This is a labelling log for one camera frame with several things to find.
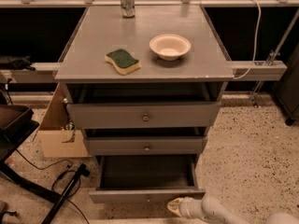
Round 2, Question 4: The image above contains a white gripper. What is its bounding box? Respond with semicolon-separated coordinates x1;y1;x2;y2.
167;197;204;219

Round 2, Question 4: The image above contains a grey bottom drawer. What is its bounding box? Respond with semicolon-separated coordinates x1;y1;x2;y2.
90;155;206;203

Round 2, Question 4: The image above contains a grey drawer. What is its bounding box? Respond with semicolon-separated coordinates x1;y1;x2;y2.
90;155;206;203
67;102;220;129
84;136;207;156

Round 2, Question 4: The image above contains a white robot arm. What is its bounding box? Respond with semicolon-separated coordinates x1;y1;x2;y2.
167;195;299;224

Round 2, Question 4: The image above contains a grey middle drawer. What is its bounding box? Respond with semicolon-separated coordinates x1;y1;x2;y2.
84;136;207;156

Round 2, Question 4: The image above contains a grey top drawer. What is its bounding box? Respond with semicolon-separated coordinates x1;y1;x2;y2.
67;102;220;129

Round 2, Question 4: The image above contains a grey drawer cabinet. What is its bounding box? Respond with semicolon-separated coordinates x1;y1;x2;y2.
55;6;233;141

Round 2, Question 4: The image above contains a cardboard box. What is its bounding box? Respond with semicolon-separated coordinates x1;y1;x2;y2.
37;84;89;158

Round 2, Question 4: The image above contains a green yellow sponge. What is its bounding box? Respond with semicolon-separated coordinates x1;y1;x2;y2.
105;49;141;76

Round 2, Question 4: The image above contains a white paper bowl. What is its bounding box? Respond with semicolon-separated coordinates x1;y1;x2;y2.
149;35;191;61

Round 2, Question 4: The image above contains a dark cabinet at right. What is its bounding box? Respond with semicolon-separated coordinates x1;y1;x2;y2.
274;45;299;126

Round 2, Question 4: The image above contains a black chair base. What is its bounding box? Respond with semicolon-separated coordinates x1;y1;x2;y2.
0;105;90;224

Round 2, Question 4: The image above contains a silver green soda can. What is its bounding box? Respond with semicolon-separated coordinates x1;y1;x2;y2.
121;0;135;18

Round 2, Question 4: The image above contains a black floor cable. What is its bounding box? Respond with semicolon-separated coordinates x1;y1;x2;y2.
15;148;92;224

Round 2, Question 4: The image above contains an aluminium frame rail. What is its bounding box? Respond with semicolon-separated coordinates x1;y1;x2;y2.
0;61;287;84

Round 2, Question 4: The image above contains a white cable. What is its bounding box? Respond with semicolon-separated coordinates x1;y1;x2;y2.
233;0;263;80

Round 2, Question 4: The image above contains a black bag on rail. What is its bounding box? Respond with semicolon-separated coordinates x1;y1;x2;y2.
0;55;36;71

